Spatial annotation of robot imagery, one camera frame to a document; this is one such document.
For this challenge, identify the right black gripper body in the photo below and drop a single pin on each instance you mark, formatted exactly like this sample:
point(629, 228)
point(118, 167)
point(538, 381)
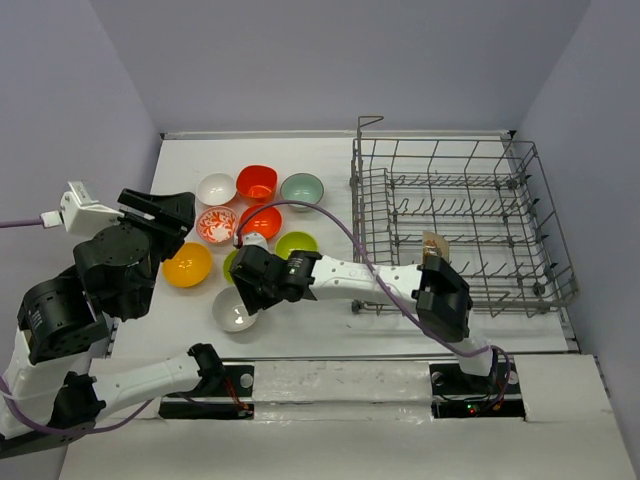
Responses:
point(256, 296)

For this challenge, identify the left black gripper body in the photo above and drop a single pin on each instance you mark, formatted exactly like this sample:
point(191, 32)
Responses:
point(173, 225)

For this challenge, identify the beige painted ceramic bowl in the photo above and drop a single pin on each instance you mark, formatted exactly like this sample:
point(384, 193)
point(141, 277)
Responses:
point(434, 245)

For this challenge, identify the grey wire dish rack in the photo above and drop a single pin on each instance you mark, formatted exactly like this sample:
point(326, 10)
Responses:
point(487, 195)

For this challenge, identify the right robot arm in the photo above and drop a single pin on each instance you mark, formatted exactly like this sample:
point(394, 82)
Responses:
point(433, 296)

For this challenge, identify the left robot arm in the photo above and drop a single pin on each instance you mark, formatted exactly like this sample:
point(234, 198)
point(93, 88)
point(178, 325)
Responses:
point(45, 404)

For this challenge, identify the lime green bowl left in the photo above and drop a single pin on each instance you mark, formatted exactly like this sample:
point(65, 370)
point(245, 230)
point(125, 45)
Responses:
point(227, 264)

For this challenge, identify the lime green bowl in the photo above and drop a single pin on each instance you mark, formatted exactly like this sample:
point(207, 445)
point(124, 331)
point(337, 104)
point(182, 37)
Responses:
point(295, 240)
point(227, 264)

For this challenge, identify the lime green bowl right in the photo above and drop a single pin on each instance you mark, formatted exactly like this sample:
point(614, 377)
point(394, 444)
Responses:
point(295, 240)

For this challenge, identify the yellow bowl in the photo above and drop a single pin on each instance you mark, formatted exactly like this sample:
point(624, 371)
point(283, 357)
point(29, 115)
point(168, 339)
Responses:
point(189, 267)

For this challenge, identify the orange round bowl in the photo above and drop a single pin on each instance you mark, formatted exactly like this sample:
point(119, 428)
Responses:
point(267, 222)

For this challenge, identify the red white patterned bowl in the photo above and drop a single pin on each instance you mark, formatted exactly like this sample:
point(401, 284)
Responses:
point(217, 225)

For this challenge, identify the small white bowl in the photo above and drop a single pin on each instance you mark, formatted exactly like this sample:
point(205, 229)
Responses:
point(216, 189)

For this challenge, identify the orange square bowl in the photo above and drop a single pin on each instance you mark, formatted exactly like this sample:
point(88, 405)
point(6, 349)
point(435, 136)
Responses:
point(257, 183)

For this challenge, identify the pale green ceramic bowl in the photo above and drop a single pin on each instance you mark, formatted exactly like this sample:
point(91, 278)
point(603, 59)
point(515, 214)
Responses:
point(302, 187)

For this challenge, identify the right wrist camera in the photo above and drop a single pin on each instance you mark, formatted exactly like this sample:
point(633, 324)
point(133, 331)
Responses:
point(251, 239)

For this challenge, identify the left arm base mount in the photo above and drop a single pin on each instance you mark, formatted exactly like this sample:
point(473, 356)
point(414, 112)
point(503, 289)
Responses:
point(224, 391)

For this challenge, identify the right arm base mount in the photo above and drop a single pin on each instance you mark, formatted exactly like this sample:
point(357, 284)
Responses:
point(456, 395)

